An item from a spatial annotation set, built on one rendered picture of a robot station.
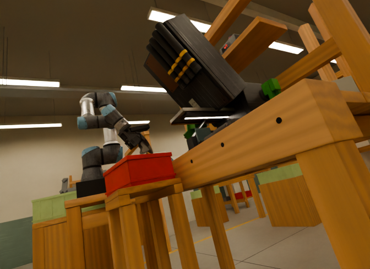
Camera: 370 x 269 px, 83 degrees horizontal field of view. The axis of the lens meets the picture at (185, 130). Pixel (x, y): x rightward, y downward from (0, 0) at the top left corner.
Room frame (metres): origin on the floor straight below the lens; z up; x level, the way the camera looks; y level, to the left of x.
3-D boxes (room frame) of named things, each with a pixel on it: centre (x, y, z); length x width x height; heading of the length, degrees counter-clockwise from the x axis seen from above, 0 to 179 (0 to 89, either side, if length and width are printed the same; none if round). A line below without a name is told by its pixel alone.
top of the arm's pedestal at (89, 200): (1.35, 0.66, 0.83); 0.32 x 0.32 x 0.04; 29
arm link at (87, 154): (1.36, 0.65, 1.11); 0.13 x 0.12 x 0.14; 115
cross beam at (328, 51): (1.44, -0.49, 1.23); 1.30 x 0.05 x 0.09; 32
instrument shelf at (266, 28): (1.38, -0.40, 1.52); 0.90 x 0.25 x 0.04; 32
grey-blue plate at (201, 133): (1.08, -0.09, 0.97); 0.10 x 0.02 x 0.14; 122
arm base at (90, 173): (1.36, 0.66, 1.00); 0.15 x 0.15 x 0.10
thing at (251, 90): (1.22, -0.36, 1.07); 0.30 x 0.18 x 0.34; 32
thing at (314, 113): (1.09, 0.06, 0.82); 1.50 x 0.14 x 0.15; 32
